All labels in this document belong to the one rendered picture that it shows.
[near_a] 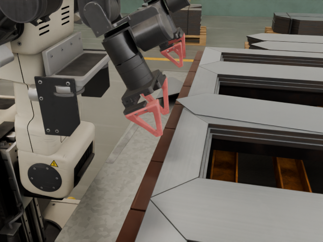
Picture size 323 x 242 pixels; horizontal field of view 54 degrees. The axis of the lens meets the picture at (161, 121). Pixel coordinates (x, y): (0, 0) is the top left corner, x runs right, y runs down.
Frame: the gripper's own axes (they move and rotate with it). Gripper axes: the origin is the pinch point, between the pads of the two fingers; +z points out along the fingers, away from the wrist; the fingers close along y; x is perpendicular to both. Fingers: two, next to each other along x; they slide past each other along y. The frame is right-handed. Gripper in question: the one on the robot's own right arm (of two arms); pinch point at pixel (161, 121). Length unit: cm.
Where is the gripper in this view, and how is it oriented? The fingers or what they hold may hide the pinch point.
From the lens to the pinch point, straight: 66.2
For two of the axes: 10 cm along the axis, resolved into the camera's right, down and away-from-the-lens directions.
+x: -8.8, 3.4, 3.3
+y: 1.5, -4.6, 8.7
